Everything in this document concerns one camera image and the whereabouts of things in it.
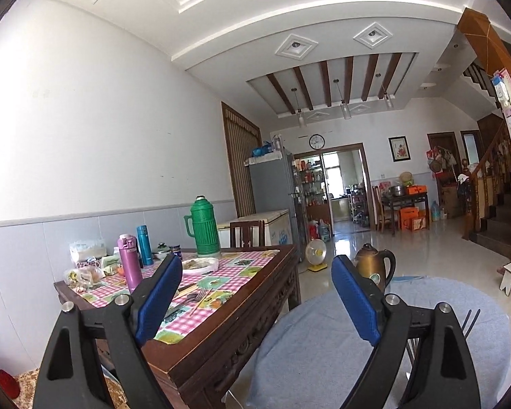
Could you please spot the wooden side table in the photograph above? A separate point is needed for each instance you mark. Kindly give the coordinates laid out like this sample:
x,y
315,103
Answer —
x,y
395,204

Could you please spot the green thermos jug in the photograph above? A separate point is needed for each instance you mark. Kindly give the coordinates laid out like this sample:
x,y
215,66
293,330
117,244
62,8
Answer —
x,y
200,224

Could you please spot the small white fan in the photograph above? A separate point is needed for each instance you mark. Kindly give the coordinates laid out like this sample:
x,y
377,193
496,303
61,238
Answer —
x,y
315,255

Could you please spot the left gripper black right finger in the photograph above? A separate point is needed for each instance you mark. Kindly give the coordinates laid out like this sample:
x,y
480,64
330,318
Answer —
x,y
443,372

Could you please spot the gold electric kettle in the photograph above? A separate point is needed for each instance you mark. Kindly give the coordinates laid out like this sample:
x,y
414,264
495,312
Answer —
x,y
377,265

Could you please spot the grey refrigerator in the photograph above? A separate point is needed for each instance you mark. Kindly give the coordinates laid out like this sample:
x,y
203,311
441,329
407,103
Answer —
x,y
277,186

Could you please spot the white plate with food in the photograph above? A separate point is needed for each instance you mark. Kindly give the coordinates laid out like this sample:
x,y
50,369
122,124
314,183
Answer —
x,y
200,266

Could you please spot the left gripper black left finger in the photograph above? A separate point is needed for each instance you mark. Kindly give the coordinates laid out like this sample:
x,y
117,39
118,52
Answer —
x,y
71,376

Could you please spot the orange box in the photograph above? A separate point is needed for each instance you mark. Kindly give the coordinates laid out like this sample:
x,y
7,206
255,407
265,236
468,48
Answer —
x,y
416,189

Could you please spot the framed wall picture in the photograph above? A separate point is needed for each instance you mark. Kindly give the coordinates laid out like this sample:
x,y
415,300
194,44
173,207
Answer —
x,y
399,149

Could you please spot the wooden slatted door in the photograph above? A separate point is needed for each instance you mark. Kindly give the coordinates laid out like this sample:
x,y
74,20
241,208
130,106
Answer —
x,y
241,137

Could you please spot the wooden chair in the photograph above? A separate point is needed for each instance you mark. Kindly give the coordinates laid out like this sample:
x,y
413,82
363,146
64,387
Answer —
x,y
247,234

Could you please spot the round wall clock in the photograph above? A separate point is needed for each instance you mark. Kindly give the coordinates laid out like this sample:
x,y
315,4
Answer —
x,y
317,142

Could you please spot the grey round table cloth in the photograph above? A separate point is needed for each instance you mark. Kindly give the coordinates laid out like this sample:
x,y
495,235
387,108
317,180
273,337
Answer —
x,y
313,356

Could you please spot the blue thermos bottle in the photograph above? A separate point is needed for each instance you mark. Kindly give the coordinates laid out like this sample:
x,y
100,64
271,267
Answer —
x,y
144,245

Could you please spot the wooden staircase railing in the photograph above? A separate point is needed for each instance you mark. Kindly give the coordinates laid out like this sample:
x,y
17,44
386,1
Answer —
x,y
488,184

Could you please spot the purple thermos bottle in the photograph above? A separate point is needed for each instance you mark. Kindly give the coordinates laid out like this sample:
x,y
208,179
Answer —
x,y
127,245

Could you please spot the dark carved wooden table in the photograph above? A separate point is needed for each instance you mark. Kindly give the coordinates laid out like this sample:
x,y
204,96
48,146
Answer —
x,y
198,371

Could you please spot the dark chopstick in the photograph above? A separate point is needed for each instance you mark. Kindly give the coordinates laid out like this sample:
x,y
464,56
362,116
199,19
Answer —
x,y
471,324
466,320

